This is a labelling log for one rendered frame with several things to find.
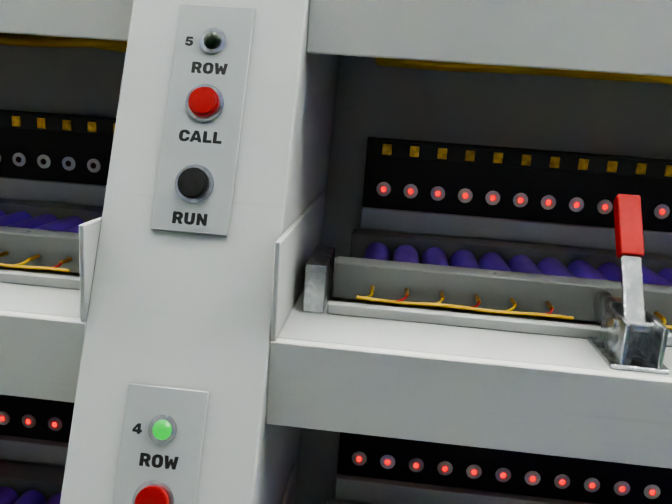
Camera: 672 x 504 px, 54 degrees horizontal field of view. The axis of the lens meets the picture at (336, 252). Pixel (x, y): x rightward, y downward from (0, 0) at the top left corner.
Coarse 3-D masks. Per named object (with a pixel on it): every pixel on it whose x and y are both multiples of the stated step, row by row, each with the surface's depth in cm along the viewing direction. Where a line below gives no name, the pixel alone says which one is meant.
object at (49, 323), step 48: (0, 192) 52; (48, 192) 52; (96, 192) 51; (96, 240) 33; (0, 288) 37; (48, 288) 38; (0, 336) 34; (48, 336) 33; (0, 384) 34; (48, 384) 34
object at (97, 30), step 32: (0, 0) 37; (32, 0) 37; (64, 0) 36; (96, 0) 36; (128, 0) 36; (0, 32) 37; (32, 32) 37; (64, 32) 37; (96, 32) 37; (128, 32) 36
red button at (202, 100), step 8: (200, 88) 34; (208, 88) 34; (192, 96) 34; (200, 96) 33; (208, 96) 33; (216, 96) 34; (192, 104) 33; (200, 104) 33; (208, 104) 33; (216, 104) 34; (200, 112) 33; (208, 112) 33
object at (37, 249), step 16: (0, 240) 41; (16, 240) 40; (32, 240) 40; (48, 240) 40; (64, 240) 40; (0, 256) 40; (16, 256) 41; (32, 256) 40; (48, 256) 40; (64, 256) 40
